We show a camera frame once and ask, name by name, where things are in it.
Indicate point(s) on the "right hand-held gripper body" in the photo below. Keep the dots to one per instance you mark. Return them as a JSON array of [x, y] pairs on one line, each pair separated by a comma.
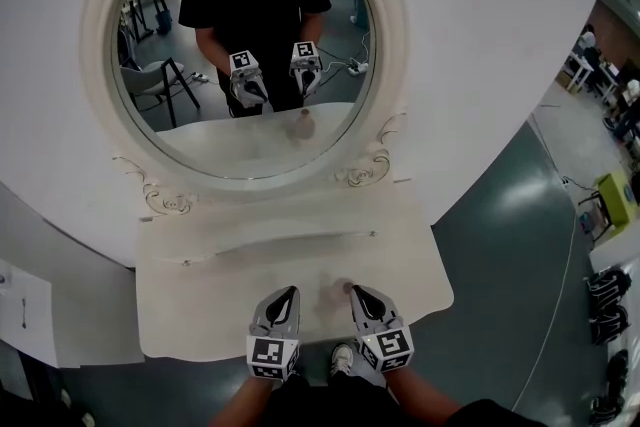
[[390, 345]]

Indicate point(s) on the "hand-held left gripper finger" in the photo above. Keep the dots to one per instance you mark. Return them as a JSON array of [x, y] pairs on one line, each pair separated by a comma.
[[295, 315], [262, 317]]

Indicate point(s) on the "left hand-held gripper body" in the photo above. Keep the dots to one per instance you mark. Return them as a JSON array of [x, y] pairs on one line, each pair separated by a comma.
[[270, 352]]

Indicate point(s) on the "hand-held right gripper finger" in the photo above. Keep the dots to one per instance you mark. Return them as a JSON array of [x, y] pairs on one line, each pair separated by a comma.
[[361, 317], [387, 312]]

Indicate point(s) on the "person's right forearm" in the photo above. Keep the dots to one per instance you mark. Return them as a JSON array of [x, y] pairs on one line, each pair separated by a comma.
[[425, 395]]

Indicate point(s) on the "person's left forearm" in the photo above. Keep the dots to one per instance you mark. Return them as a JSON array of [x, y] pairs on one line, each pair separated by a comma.
[[240, 405]]

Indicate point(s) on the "white dressing table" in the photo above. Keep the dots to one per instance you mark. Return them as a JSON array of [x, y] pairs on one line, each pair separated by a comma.
[[200, 305]]

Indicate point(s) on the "person's white shoe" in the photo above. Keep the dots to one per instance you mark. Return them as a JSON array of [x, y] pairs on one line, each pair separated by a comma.
[[342, 360]]

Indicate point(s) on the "person's black clothing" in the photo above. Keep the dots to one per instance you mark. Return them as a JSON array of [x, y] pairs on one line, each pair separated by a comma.
[[340, 407]]

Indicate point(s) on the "white low cabinet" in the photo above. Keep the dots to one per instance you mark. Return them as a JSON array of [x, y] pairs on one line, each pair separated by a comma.
[[95, 315]]

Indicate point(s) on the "plain black bag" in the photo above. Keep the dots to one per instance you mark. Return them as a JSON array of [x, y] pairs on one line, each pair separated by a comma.
[[612, 385]]

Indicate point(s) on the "white side table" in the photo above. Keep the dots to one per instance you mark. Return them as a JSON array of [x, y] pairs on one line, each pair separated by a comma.
[[617, 255]]

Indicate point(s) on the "yellow-green box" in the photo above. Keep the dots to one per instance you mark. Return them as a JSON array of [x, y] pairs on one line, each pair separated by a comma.
[[617, 197]]

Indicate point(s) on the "white office desk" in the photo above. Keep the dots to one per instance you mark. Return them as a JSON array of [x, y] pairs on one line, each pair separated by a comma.
[[582, 67]]

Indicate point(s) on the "round mirror white ornate frame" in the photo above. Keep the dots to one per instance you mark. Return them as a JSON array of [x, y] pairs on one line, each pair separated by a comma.
[[97, 65]]

